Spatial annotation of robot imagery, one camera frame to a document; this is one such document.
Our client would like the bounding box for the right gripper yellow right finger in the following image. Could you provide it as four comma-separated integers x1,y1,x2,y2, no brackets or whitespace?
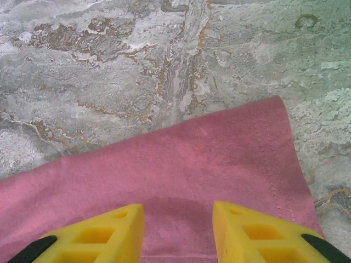
213,200,348,263

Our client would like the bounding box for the pink t-shirt with star print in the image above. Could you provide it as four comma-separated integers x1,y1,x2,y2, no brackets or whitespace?
0,95,326,263

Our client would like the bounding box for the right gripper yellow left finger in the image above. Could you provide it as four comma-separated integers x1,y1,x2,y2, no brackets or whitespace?
7,203,146,263

